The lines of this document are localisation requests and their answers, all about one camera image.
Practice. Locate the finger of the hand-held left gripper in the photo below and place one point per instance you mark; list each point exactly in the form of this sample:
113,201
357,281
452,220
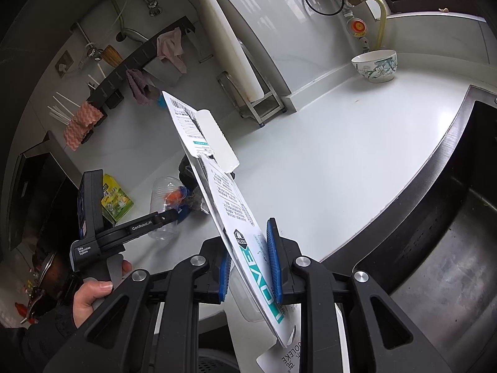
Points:
143,227

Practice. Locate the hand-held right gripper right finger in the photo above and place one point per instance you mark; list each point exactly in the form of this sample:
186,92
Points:
271,256

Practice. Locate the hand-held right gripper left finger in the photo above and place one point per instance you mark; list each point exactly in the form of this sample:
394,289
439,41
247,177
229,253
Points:
224,279

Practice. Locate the clear plastic cup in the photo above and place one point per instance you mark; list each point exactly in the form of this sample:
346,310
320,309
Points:
161,194

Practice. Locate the white blister card package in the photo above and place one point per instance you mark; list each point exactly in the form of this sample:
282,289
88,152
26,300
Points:
233,202

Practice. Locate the grey perforated trash bin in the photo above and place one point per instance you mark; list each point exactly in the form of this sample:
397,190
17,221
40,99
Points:
217,363

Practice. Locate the person's left forearm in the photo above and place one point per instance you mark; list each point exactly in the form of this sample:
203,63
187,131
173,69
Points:
39,342

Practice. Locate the person's left hand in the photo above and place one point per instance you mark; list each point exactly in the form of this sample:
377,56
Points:
93,295

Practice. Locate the green yellow pouch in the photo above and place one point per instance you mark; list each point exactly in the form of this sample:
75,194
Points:
116,200

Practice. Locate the orange blue wrapper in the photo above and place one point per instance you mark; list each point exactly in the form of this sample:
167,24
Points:
176,196

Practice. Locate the crumpled clear wrapper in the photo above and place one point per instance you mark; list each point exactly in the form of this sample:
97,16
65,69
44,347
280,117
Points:
198,203

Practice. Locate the black crumpled bag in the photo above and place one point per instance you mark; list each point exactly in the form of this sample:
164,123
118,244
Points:
187,175

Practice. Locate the pink wavy dish cloth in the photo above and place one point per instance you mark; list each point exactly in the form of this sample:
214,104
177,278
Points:
81,126

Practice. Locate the bunch of white chopsticks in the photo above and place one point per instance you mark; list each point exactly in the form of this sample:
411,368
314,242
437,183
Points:
62,108

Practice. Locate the white blue bottle brush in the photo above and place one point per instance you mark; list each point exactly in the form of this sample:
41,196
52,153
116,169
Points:
160,101

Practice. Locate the grey hanging cloth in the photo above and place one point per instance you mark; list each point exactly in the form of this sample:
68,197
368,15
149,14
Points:
139,87

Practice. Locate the metal board rack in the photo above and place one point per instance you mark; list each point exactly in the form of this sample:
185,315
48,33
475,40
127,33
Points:
266,109

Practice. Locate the pink hanging cloth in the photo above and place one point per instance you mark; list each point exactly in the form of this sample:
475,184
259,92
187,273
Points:
171,46

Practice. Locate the black kitchen sink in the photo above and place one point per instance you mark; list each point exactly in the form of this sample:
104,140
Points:
446,260

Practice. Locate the white cutting board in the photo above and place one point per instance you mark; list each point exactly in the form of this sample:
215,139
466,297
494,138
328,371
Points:
233,39

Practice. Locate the white patterned bowl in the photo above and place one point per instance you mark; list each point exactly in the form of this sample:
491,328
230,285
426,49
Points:
374,66

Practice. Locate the orange gas valve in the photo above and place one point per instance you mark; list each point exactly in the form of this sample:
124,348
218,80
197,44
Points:
357,27

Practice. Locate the wall outlet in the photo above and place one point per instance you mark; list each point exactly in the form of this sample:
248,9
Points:
63,62

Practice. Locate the chrome wall valve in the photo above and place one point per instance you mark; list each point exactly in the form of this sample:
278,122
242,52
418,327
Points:
92,51
155,8

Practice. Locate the black wall rack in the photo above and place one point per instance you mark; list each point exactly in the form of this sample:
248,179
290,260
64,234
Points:
139,56

